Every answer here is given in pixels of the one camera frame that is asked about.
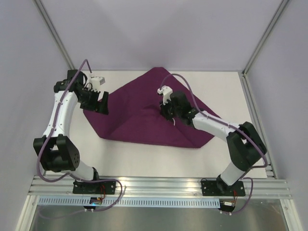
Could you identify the right side aluminium rail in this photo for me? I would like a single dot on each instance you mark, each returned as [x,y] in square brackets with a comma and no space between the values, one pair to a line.
[255,111]

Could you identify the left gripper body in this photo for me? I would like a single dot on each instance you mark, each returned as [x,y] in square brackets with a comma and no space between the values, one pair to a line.
[89,100]

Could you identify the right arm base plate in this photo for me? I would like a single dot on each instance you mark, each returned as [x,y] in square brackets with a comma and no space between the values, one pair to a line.
[211,188]

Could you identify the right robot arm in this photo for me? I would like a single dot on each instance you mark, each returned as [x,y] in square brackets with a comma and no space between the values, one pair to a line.
[243,141]

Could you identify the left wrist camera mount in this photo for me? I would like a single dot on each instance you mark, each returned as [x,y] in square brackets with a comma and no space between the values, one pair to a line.
[96,82]

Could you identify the left aluminium frame post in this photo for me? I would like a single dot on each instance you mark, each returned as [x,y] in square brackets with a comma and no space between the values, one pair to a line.
[53,32]

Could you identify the aluminium frame post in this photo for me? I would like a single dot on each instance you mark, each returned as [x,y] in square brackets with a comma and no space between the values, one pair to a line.
[53,32]
[265,36]

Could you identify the slotted cable duct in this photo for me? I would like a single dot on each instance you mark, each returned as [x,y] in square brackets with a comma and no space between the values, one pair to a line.
[131,202]

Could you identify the purple cloth mat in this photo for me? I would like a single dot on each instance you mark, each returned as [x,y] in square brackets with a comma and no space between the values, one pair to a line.
[134,115]

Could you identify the aluminium rail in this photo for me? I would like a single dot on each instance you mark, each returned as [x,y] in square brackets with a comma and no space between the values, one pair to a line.
[164,187]
[255,111]

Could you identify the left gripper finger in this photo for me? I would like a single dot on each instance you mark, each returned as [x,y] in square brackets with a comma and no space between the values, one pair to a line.
[102,110]
[104,100]

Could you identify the aluminium front rail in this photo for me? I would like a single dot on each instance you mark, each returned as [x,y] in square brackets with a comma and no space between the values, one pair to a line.
[164,187]

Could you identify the right aluminium frame post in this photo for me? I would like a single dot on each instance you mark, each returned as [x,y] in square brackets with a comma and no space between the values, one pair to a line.
[265,36]

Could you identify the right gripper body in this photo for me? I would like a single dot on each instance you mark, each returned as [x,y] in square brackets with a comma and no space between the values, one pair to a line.
[166,112]

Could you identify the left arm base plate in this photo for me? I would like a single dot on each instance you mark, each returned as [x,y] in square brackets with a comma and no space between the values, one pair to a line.
[107,187]

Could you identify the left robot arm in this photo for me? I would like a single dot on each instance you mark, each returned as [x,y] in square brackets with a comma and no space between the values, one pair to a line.
[55,151]

